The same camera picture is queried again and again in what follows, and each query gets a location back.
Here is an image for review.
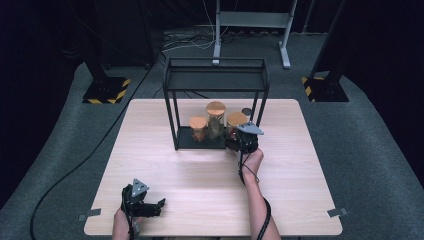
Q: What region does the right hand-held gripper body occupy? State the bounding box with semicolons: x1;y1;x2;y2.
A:
233;121;265;155

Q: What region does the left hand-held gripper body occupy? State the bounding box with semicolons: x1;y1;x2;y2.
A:
119;178;150;219

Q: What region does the medium wooden-lid glass jar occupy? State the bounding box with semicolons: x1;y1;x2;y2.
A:
226;111;250;139

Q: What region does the tall wooden-lid glass jar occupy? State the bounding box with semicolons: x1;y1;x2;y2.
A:
205;100;228;141

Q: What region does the small wooden-lid glass jar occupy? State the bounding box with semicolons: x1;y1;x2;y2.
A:
188;115;209;143

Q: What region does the black metal rack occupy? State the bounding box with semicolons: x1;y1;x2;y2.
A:
162;56;271;153

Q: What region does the person's right hand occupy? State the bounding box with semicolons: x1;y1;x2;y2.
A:
241;148;265;184

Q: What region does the person's left hand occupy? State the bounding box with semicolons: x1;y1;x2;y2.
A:
111;207;145;240

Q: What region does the grey tape strip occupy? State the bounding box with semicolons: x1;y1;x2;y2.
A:
326;207;350;219
77;208;102;223

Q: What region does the black stand with striped base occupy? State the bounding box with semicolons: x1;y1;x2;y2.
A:
81;49;132;105
300;0;350;103

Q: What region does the grey metal stand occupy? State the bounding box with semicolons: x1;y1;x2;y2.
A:
211;0;299;70

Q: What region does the grey metal pole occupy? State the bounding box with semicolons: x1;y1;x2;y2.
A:
301;0;317;34

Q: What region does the long black floor cable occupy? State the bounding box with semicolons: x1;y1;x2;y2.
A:
29;63;158;240

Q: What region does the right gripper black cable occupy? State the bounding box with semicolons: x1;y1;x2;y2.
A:
237;146;272;240

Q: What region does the bundle of floor cables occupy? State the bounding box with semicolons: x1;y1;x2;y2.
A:
161;29;234;53

